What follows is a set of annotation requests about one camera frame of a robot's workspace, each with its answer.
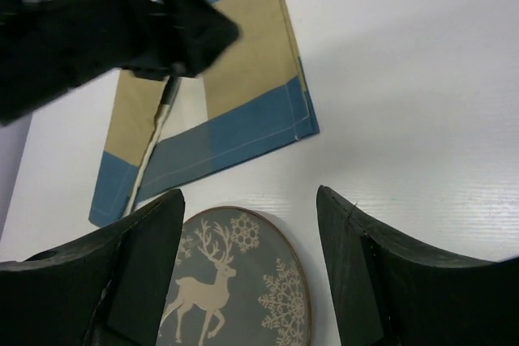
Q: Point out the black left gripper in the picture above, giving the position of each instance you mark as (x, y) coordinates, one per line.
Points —
(51, 47)

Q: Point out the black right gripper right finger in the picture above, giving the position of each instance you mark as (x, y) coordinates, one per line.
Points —
(391, 289)

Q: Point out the grey reindeer plate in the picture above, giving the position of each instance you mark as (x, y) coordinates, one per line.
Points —
(236, 281)

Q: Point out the blue and tan cloth placemat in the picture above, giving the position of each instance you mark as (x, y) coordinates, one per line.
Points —
(253, 100)

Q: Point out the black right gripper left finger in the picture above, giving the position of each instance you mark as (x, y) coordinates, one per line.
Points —
(106, 288)

